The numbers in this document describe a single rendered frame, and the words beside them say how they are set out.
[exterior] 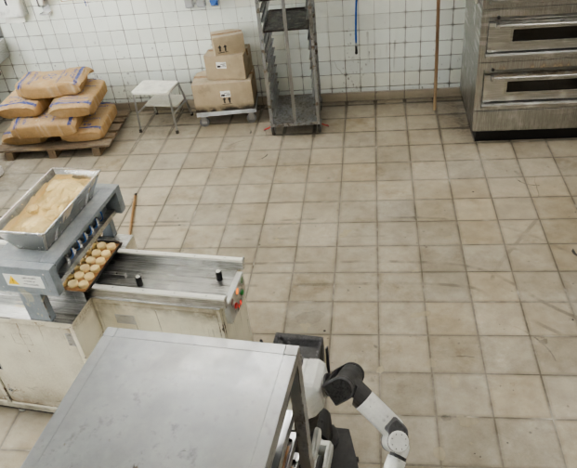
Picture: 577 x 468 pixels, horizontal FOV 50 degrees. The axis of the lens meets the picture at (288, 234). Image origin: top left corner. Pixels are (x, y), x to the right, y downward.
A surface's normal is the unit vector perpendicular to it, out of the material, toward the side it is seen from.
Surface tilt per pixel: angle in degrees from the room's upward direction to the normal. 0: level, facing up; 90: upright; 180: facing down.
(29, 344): 90
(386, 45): 90
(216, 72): 93
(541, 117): 90
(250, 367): 0
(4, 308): 0
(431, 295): 0
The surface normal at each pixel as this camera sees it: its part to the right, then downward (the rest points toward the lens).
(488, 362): -0.10, -0.80
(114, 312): -0.23, 0.60
